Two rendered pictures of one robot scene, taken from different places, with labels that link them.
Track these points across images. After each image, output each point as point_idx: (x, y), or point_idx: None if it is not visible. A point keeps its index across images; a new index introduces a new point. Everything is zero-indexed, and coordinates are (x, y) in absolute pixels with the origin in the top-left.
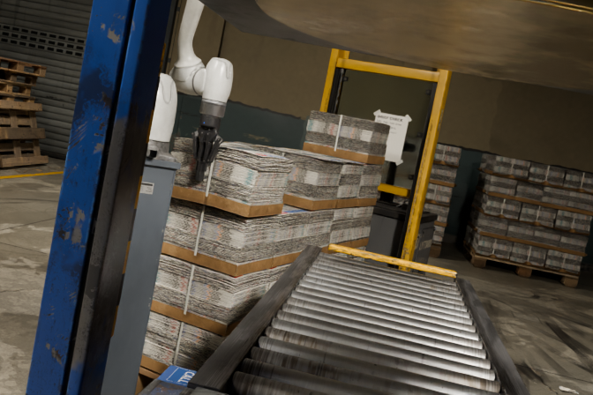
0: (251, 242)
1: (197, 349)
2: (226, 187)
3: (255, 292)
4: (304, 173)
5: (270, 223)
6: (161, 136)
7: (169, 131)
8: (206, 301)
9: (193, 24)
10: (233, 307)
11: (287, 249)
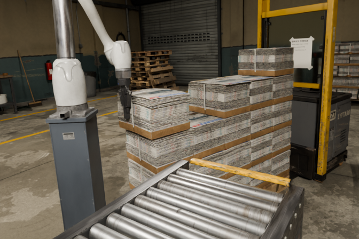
0: (166, 152)
1: None
2: (139, 121)
3: None
4: (216, 95)
5: (182, 135)
6: (72, 102)
7: (78, 98)
8: None
9: (96, 24)
10: None
11: (207, 146)
